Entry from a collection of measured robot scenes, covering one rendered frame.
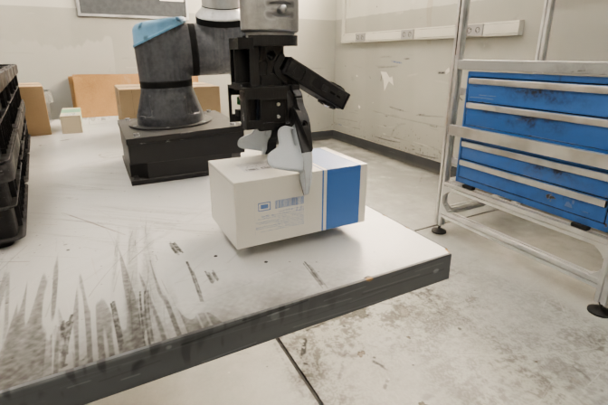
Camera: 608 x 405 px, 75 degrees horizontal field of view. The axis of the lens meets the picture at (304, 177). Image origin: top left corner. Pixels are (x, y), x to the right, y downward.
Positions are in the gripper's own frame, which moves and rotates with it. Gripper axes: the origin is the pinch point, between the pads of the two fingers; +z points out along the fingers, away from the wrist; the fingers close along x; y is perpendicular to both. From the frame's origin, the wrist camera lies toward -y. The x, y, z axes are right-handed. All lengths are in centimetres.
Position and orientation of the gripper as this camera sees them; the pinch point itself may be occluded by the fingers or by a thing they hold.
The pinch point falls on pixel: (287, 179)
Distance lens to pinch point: 58.5
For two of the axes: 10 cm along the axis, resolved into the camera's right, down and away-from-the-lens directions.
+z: 0.0, 9.5, 3.0
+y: -8.9, 1.4, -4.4
